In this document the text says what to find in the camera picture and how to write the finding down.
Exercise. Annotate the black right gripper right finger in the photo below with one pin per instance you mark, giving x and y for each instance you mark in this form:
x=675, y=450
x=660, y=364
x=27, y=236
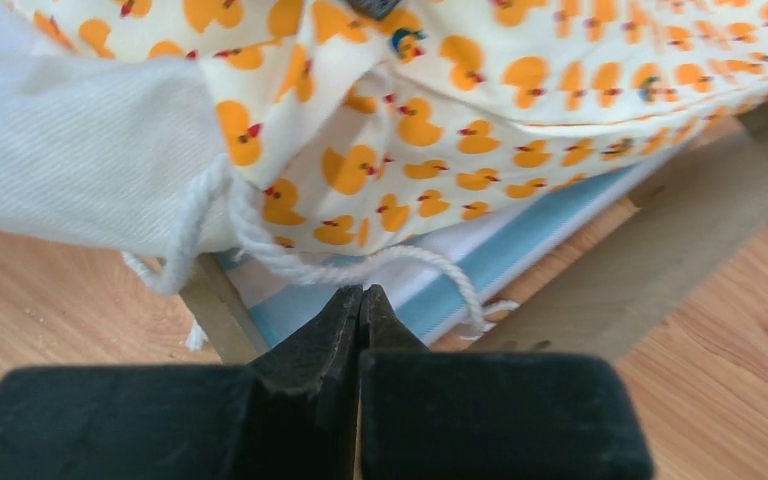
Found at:
x=489, y=415

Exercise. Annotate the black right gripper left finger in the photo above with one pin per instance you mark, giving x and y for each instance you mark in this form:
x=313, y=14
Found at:
x=290, y=414

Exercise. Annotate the wooden pet bed frame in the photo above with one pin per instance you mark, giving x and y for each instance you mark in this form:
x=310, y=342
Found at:
x=692, y=215

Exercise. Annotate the white rope tie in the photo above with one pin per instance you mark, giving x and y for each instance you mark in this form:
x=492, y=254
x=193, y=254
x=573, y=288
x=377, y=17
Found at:
x=220, y=181

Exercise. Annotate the yellow duck print blanket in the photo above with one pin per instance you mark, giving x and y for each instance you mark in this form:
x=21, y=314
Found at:
x=357, y=131

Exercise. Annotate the blue striped mattress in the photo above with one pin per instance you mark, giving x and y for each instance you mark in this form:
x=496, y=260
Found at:
x=491, y=251

